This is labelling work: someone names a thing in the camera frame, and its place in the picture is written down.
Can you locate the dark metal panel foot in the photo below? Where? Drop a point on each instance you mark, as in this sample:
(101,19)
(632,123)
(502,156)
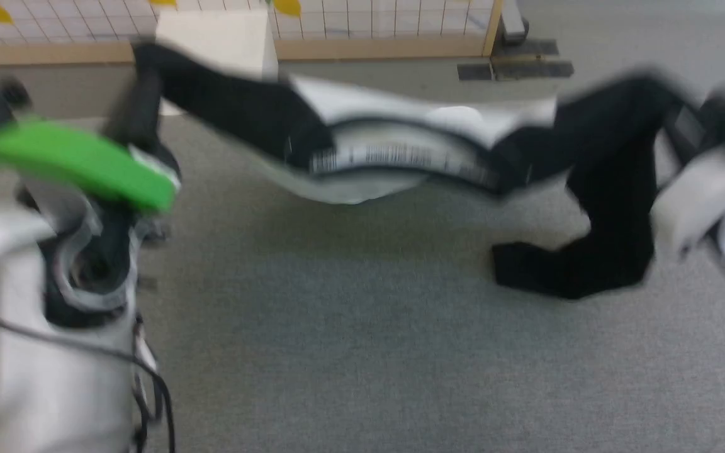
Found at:
(517,63)

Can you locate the white box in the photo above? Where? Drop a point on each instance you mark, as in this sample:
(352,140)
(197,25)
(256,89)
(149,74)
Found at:
(218,41)

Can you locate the wooden framed grid fence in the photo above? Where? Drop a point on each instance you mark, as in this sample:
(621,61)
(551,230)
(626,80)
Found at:
(400,22)

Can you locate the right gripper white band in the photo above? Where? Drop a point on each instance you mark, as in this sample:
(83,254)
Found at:
(708,182)

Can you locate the white and black garment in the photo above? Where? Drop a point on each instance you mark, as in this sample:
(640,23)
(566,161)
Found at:
(243,110)

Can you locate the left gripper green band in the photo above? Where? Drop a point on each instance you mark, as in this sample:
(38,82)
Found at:
(67,157)

